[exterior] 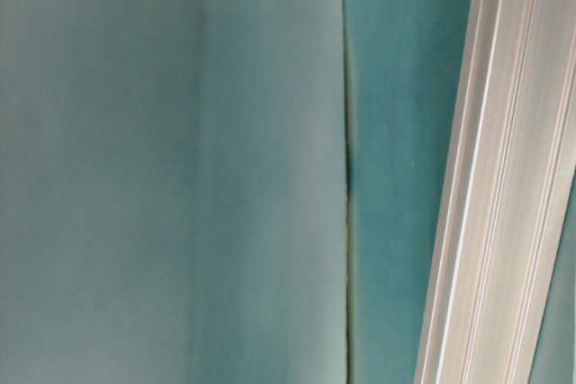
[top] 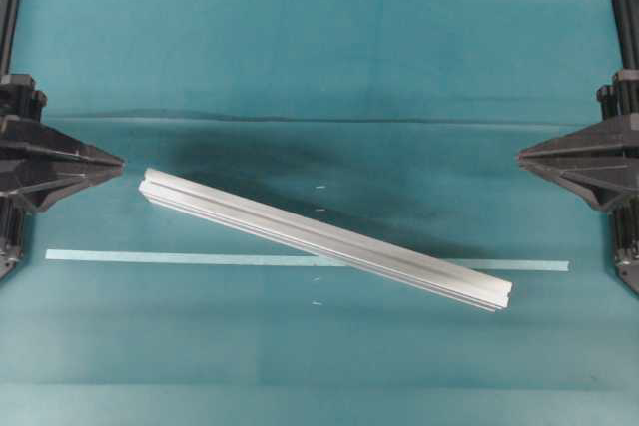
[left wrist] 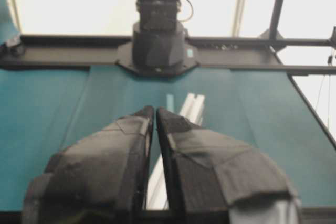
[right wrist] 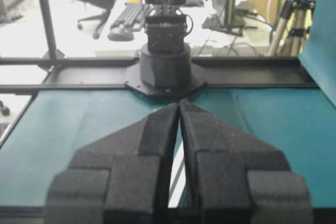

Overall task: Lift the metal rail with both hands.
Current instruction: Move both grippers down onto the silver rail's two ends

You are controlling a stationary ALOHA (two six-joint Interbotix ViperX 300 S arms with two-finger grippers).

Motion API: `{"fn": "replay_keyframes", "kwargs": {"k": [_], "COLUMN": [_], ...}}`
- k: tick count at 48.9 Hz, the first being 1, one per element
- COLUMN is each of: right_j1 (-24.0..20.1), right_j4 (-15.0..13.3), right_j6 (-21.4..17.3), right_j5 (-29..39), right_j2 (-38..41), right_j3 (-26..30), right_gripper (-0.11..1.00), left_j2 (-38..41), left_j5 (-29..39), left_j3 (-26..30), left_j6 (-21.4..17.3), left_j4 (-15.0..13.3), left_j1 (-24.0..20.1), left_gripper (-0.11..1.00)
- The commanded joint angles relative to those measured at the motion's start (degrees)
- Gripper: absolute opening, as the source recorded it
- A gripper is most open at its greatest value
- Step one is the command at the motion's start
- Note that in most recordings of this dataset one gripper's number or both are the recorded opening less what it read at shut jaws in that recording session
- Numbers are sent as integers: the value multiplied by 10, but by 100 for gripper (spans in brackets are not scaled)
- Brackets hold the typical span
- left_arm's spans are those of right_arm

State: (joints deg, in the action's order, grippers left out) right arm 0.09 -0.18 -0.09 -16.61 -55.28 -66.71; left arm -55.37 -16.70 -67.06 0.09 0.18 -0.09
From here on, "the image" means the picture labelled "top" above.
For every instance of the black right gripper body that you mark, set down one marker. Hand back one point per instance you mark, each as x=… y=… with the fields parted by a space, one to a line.
x=620 y=97

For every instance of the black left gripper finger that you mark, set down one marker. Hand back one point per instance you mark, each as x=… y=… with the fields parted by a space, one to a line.
x=37 y=185
x=30 y=144

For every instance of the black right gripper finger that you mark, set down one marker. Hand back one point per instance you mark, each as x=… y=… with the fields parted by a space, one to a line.
x=612 y=137
x=604 y=189

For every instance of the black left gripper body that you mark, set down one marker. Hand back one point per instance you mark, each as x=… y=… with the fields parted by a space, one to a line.
x=20 y=97

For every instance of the silver aluminium extrusion rail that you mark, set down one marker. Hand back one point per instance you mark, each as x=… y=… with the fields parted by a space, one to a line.
x=362 y=252

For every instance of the light blue tape strip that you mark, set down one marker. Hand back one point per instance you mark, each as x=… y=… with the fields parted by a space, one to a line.
x=280 y=260

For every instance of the teal table cloth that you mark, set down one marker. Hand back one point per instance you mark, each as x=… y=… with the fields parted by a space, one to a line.
x=398 y=119

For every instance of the black left frame post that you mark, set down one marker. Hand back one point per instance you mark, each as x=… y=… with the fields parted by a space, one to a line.
x=8 y=17

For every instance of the black frame post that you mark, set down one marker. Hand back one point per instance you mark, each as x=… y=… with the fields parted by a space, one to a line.
x=8 y=17
x=626 y=19

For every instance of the black right frame post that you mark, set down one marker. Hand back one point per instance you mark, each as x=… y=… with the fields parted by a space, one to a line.
x=626 y=19

